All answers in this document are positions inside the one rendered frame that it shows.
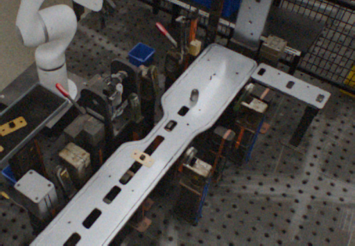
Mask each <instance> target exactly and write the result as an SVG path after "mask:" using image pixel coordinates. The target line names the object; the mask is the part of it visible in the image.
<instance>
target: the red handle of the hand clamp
mask: <svg viewBox="0 0 355 246"><path fill-rule="evenodd" d="M155 25H156V29H157V30H158V31H159V32H160V33H161V34H162V35H163V36H164V37H165V38H166V39H167V40H168V41H169V42H170V43H171V45H172V46H173V47H174V48H175V50H177V46H176V42H175V41H174V39H173V38H172V37H171V36H170V35H169V34H168V32H167V31H166V30H165V29H164V27H163V26H162V25H161V24H160V23H156V24H155Z"/></svg>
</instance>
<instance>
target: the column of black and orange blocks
mask: <svg viewBox="0 0 355 246"><path fill-rule="evenodd" d="M223 2H224V0H212V2H211V8H210V9H209V19H208V23H207V30H206V34H205V41H204V45H203V48H204V49H203V50H202V51H204V50H205V49H206V48H207V46H208V45H210V44H212V43H215V41H216V35H217V31H218V25H219V21H220V15H221V12H222V8H223Z"/></svg>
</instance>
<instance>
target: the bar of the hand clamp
mask: <svg viewBox="0 0 355 246"><path fill-rule="evenodd" d="M173 21H174V22H175V29H176V46H177V52H179V53H181V54H182V55H187V28H190V27H191V20H188V21H186V17H184V16H180V17H178V18H177V19H174V20H173ZM183 50H184V52H185V53H184V54H183Z"/></svg>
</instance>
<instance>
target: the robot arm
mask: <svg viewBox="0 0 355 246"><path fill-rule="evenodd" d="M43 1H44V0H21V5H20V8H19V12H18V15H17V21H16V32H17V36H18V39H19V41H20V42H21V43H22V44H23V45H24V46H28V47H34V46H38V47H37V49H36V51H35V60H36V64H37V72H38V76H39V79H40V83H41V84H43V85H44V86H46V87H48V88H49V89H52V90H53V91H55V92H56V93H58V94H60V95H61V96H63V95H62V94H61V93H60V92H59V91H58V90H57V89H56V88H55V85H56V84H57V83H60V84H61V85H62V87H63V88H64V89H65V90H66V91H67V92H68V93H69V95H70V97H71V98H72V99H73V100H74V99H75V97H76V94H77V91H76V86H75V84H73V82H72V81H70V80H68V79H67V70H66V63H65V56H64V51H65V49H66V48H67V46H68V45H69V43H70V41H71V40H72V38H73V36H74V34H75V32H76V27H77V21H76V17H79V16H81V15H82V14H83V13H84V12H85V10H84V7H86V8H89V9H90V10H94V11H99V12H100V14H101V16H102V17H100V21H101V29H102V30H103V29H104V28H106V27H107V26H108V25H109V24H110V18H109V15H111V14H112V13H113V12H114V10H115V9H116V5H115V4H114V3H113V2H112V1H111V0H73V1H72V3H73V4H75V12H76V15H75V14H74V11H73V10H72V9H71V8H70V7H68V6H66V5H56V6H52V7H49V8H45V9H43V10H39V8H40V6H41V5H42V3H43ZM103 7H104V9H105V10H106V12H103V9H102V8H103ZM38 10H39V11H38Z"/></svg>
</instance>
